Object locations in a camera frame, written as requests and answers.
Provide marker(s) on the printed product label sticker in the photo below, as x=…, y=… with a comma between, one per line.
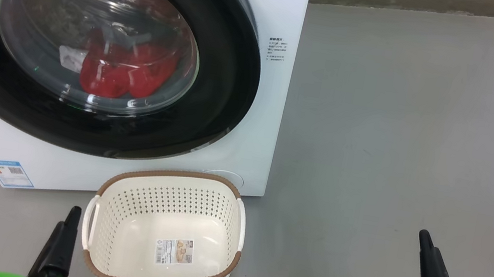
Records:
x=175, y=252

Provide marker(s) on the white front-load washing machine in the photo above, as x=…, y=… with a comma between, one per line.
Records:
x=255, y=150

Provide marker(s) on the black round glass washer door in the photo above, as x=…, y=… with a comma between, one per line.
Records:
x=227, y=79

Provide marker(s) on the red cloth garment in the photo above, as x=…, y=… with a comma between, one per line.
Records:
x=105, y=78

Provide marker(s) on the round white filter cover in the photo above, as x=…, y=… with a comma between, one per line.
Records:
x=227, y=180

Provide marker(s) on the cream perforated basket brown rim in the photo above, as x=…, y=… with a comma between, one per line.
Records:
x=132, y=240

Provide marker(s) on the blue energy label sticker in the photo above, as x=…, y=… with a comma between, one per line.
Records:
x=9, y=173

